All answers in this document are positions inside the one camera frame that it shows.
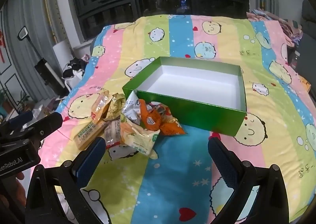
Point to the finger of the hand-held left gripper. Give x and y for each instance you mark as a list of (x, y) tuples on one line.
[(18, 118), (47, 123)]

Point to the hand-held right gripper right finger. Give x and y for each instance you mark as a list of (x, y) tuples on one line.
[(222, 159)]

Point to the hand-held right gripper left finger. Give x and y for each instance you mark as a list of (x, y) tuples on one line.
[(91, 157)]

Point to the white snack packet red edges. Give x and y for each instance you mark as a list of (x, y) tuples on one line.
[(112, 131)]

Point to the green cardboard box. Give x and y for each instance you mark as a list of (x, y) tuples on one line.
[(197, 118)]

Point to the orange snack packet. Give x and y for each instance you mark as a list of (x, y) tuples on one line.
[(150, 120), (172, 127)]

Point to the person's left hand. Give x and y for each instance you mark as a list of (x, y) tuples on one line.
[(19, 184)]

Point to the potted plants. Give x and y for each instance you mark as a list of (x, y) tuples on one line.
[(14, 103)]

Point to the yellow packet green label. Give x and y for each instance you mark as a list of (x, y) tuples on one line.
[(86, 135)]

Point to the large pale yellow snack packet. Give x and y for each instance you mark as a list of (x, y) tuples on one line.
[(138, 140)]

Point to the yellow red snack packet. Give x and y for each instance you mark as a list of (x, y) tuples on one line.
[(100, 105)]

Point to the striped cartoon printed blanket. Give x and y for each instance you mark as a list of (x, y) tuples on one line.
[(172, 184)]

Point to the gold snack packet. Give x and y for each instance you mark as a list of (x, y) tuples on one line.
[(116, 105)]

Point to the black and white cloth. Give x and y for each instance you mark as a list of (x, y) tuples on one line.
[(74, 68)]

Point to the silver white snack packet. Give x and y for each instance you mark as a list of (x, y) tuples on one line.
[(132, 110)]

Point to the white bin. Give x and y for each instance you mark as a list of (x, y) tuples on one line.
[(61, 51)]

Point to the small colourful snack packet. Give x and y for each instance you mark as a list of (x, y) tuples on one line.
[(161, 109)]

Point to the orange flat item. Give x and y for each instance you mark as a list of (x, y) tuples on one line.
[(305, 83)]

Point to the pile of folded clothes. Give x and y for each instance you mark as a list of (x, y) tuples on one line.
[(291, 29)]

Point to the red wall decoration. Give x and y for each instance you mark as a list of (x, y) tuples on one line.
[(2, 40)]

